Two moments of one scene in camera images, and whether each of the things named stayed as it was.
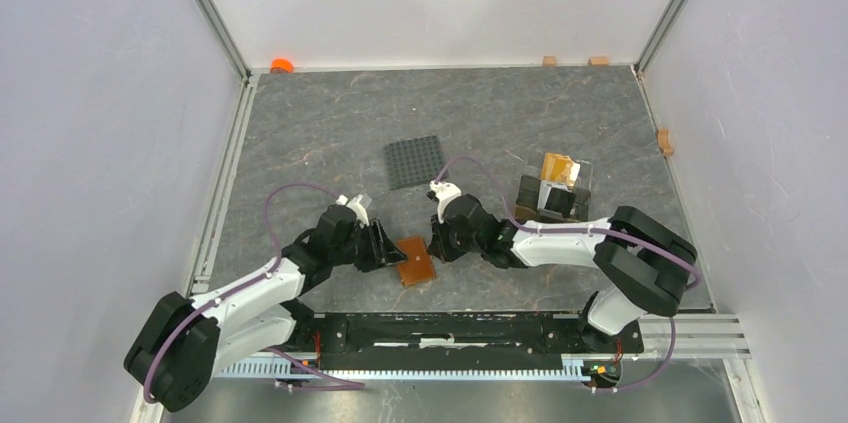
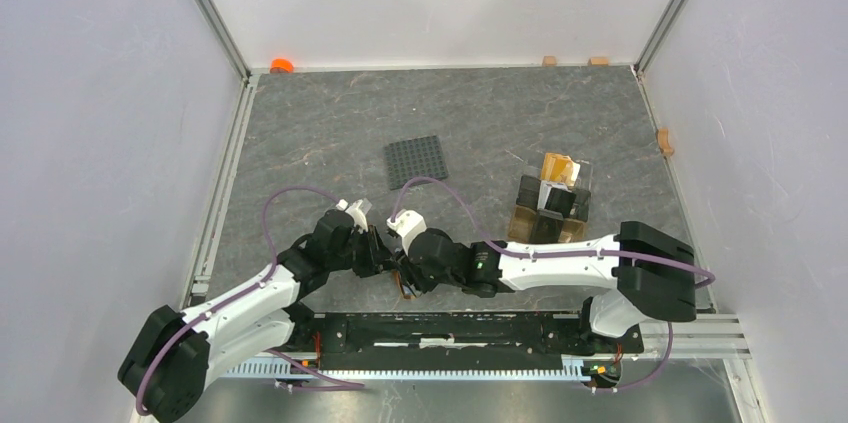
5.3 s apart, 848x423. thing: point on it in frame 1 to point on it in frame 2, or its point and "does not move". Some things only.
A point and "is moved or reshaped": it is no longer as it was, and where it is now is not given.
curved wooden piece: (663, 139) does not move
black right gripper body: (450, 245) to (422, 279)
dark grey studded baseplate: (414, 162) does not move
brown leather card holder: (419, 265) is moved or reshaped
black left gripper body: (362, 251) does not move
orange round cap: (281, 65) does not move
